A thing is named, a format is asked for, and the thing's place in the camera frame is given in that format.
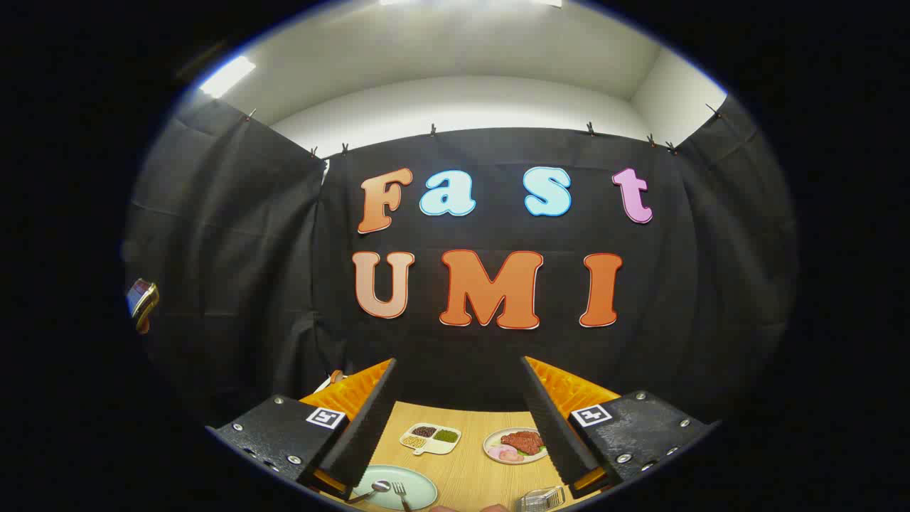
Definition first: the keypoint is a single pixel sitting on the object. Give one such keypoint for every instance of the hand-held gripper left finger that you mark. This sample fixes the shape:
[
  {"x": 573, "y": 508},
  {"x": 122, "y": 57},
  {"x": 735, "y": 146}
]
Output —
[{"x": 370, "y": 427}]

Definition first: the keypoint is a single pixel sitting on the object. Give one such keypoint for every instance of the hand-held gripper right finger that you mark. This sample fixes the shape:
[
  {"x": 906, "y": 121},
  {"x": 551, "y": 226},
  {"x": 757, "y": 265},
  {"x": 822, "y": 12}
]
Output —
[{"x": 547, "y": 427}]

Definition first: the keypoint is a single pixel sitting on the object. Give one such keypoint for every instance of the silver spoon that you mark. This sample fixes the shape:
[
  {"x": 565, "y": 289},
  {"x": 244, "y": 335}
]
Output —
[{"x": 380, "y": 486}]

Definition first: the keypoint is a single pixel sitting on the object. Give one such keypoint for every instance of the silver fork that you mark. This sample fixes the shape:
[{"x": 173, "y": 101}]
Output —
[{"x": 400, "y": 491}]

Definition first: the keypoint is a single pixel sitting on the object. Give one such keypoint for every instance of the brown meat steak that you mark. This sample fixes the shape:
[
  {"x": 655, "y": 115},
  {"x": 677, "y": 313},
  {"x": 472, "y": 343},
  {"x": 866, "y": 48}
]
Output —
[{"x": 522, "y": 440}]

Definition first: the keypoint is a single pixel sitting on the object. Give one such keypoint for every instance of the pink ham slice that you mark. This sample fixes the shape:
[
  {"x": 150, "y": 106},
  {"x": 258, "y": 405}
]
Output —
[
  {"x": 513, "y": 456},
  {"x": 497, "y": 451}
]

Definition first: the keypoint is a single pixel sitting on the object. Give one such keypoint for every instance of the white plate with meat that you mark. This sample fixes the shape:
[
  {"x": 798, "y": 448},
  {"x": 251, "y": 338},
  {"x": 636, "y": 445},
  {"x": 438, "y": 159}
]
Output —
[{"x": 491, "y": 441}]

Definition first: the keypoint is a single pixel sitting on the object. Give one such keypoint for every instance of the white toaster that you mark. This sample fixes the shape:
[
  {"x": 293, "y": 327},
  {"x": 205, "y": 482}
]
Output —
[{"x": 325, "y": 387}]

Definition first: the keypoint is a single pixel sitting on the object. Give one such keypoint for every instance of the white divided dish with beans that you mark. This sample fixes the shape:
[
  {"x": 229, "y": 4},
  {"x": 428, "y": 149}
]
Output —
[{"x": 435, "y": 447}]

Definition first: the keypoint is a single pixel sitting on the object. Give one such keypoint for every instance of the light blue plate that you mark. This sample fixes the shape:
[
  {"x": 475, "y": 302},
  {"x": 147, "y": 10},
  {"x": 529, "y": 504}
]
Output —
[{"x": 421, "y": 487}]

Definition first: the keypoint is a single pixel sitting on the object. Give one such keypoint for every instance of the row of black cloth clips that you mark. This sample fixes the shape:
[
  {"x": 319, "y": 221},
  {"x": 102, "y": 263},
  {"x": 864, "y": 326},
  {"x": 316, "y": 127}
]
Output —
[{"x": 432, "y": 130}]

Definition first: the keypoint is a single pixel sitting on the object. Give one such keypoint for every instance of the ceiling light panel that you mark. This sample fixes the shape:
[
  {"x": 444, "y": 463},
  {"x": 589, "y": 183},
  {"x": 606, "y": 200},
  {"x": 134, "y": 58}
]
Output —
[{"x": 227, "y": 76}]

